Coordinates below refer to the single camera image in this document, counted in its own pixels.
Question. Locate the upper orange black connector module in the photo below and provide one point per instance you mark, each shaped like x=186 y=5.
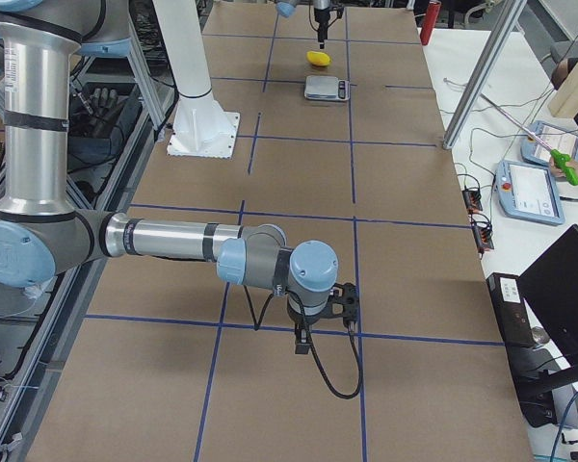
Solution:
x=471 y=193

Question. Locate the black monitor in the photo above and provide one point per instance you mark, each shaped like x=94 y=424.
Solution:
x=550 y=286

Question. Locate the black box with label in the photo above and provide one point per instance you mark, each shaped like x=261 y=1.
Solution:
x=510 y=310

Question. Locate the brown paper table cover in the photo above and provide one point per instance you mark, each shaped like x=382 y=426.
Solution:
x=173 y=364

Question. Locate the wooden board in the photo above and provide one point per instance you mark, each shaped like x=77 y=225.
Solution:
x=565 y=79

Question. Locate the far blue teach pendant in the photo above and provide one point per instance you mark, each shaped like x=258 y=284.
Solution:
x=564 y=140

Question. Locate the green handled reacher grabber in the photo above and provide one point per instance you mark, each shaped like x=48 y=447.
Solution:
x=559 y=158

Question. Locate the blue teach pendant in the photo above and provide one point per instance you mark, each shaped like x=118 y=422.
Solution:
x=564 y=140
x=528 y=192

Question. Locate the silver digital kitchen scale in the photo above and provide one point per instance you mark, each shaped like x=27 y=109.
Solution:
x=326 y=88

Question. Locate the yellow mango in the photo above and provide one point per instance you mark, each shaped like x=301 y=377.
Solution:
x=318 y=58

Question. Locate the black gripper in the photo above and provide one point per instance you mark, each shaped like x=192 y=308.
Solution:
x=302 y=321
x=321 y=18

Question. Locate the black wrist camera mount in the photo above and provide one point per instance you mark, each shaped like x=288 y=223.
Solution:
x=343 y=303

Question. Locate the white camera pillar with base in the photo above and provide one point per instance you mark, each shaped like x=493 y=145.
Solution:
x=201 y=127

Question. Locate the red cylinder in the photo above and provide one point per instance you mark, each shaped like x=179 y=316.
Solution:
x=430 y=18

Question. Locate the aluminium frame post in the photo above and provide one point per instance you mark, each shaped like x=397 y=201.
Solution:
x=495 y=43

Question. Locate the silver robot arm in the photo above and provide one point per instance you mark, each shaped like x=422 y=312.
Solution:
x=287 y=8
x=42 y=234

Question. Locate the near blue teach pendant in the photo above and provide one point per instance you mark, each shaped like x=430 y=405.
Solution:
x=528 y=192

